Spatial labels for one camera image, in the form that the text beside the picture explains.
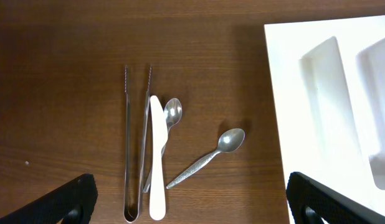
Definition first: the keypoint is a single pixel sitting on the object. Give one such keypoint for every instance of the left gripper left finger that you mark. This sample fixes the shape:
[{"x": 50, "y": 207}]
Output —
[{"x": 71, "y": 203}]

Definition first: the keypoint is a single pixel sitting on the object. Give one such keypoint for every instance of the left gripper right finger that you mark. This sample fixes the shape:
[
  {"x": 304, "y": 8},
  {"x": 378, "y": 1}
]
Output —
[{"x": 311, "y": 202}]

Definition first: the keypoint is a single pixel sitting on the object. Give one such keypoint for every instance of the pink plastic knife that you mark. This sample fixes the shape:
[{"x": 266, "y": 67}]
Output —
[{"x": 160, "y": 136}]

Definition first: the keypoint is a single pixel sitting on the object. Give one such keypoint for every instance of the steel kitchen tongs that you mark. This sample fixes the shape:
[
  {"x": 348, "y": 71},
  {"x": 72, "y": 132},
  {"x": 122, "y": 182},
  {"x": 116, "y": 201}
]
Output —
[{"x": 134, "y": 178}]

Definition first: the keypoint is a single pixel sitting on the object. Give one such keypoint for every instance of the white plastic cutlery tray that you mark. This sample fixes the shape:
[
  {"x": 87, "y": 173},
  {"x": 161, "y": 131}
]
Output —
[{"x": 328, "y": 82}]

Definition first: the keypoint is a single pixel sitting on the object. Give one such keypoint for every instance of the small teaspoon under knife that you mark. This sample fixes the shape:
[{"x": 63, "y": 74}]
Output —
[{"x": 173, "y": 112}]

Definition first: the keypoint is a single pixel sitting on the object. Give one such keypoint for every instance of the teaspoon with textured handle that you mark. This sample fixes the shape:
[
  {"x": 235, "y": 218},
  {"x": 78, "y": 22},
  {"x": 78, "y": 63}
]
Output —
[{"x": 229, "y": 141}]

